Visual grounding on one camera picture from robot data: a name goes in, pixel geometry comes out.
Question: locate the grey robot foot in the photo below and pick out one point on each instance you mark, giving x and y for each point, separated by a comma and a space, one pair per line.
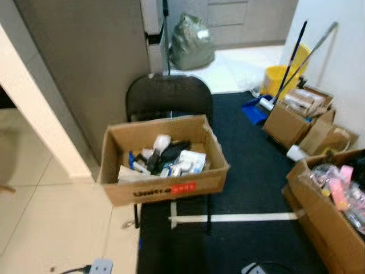
254, 269
101, 267

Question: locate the black folding chair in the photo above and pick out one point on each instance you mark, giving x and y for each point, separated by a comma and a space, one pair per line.
168, 94

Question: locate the cardboard box of white packets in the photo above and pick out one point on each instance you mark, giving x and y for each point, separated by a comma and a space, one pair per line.
285, 123

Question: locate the large black floor mat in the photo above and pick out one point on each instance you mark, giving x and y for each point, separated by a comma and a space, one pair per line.
251, 182

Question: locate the blue mop pole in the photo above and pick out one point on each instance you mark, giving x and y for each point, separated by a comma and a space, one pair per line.
293, 54

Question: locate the grey robot left foot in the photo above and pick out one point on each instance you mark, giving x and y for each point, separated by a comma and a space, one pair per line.
101, 267

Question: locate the white plastic bottle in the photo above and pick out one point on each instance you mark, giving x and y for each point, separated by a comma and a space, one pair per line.
161, 142

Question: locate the blue dustpan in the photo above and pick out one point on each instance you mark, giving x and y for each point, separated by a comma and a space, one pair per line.
254, 109

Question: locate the thin black pole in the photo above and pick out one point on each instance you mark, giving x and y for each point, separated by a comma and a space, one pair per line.
167, 40

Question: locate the white printed packet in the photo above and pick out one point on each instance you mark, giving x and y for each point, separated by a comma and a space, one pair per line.
193, 162

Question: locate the white appliance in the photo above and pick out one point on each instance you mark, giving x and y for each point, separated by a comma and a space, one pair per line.
151, 28

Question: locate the cardboard box of plastic trash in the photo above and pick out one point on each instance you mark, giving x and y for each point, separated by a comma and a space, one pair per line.
319, 220

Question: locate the white tape strip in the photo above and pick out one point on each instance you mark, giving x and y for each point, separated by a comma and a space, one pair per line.
245, 217

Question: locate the cardboard box with red label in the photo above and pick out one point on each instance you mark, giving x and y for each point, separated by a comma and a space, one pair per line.
165, 188

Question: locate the white paper cup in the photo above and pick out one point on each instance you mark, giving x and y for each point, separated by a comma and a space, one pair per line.
296, 152

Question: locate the pink packet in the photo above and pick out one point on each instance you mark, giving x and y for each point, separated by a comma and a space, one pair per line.
341, 187

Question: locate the grey-green rubbish bag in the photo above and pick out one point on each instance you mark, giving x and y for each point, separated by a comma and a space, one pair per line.
193, 43

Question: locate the black crumpled wrapper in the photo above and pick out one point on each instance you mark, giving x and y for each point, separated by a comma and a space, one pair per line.
174, 152

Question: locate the grey robot right foot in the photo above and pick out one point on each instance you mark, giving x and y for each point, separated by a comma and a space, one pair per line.
254, 269

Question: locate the grey broom pole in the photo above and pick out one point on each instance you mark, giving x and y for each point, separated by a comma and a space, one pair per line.
316, 48

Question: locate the small open cardboard box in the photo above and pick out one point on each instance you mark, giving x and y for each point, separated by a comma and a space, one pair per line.
325, 140

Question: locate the yellow bucket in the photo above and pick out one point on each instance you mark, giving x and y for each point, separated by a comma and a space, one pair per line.
276, 80

